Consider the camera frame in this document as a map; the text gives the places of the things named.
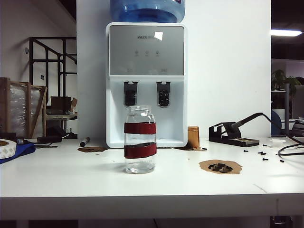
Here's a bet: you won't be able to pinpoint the clear glass bottle red belts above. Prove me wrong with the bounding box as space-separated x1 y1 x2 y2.
123 105 157 174

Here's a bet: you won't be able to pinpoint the white water dispenser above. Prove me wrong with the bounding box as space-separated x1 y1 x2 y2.
105 21 188 148

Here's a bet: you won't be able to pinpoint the blue water jug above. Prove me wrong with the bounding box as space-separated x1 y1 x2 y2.
109 0 186 23

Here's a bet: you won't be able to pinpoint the golden cylindrical canister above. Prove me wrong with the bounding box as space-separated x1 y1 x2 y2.
187 125 200 148

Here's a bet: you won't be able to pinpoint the brown stain patch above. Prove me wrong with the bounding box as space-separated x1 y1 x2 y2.
177 145 202 151

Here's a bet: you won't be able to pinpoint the black soldering iron stand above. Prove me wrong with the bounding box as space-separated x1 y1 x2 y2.
209 121 259 147

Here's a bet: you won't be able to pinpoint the white backdrop board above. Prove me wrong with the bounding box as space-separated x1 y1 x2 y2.
76 0 272 148

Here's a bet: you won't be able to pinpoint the black scrap pieces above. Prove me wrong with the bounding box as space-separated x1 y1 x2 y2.
208 162 234 172

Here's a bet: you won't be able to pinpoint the black soldering iron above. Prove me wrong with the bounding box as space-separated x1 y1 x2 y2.
231 112 265 130

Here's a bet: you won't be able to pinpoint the open brown cardboard box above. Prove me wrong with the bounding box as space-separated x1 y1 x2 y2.
50 95 78 113

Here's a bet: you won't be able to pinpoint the round wooden side table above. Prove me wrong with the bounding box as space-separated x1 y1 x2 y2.
45 111 79 138

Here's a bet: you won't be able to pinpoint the black bag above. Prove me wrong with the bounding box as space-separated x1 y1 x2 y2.
46 125 69 138

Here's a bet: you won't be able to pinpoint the round brown paper patch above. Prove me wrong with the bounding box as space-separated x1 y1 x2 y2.
199 159 243 175

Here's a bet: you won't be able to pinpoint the blue chair back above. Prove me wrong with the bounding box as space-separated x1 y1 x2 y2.
271 109 284 136

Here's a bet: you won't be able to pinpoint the green potted plant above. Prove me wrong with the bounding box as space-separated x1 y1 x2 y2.
272 68 304 91

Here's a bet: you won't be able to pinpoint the blue cloth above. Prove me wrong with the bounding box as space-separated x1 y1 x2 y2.
0 142 36 164

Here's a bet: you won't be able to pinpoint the wooden crate with plastic wrap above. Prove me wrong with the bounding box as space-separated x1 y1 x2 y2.
0 76 48 139

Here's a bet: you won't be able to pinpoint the grey metal pole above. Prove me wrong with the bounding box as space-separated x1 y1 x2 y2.
284 83 291 136

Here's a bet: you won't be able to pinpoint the flat black box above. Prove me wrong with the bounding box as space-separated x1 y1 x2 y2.
0 131 16 140

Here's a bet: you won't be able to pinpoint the grey monitor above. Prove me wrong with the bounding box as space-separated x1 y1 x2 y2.
292 85 304 119

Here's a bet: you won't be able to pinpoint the white tape roll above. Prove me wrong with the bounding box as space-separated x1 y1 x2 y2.
0 138 18 159

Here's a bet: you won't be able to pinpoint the ceiling light panel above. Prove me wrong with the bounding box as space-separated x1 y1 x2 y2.
271 29 303 37

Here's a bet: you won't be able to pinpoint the thick black iron cable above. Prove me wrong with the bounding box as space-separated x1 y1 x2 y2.
261 112 304 157

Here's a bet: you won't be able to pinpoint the black under-table bracket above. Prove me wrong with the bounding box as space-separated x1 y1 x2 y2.
270 215 293 225

